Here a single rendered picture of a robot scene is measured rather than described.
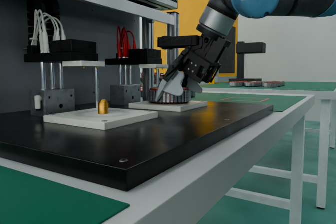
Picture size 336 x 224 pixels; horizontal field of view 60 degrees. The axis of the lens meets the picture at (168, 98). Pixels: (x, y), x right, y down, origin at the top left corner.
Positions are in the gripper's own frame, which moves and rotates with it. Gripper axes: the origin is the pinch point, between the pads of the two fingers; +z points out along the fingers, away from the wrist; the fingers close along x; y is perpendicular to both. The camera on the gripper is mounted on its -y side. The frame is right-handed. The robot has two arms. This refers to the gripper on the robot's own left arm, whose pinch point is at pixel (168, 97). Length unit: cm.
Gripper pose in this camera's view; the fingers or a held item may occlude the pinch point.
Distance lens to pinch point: 75.7
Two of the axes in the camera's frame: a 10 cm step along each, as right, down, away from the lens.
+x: 5.2, -0.7, 8.5
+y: 7.4, 5.4, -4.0
